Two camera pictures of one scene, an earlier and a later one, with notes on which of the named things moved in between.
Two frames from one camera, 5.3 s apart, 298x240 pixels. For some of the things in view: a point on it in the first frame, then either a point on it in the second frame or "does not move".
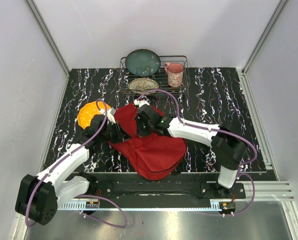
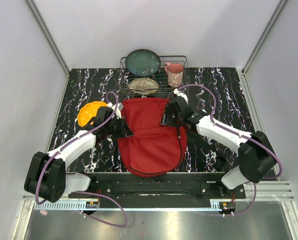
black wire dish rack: (138, 75) does not move
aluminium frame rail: (51, 43) does not move
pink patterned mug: (175, 71) does not move
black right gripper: (140, 131) → (166, 118)
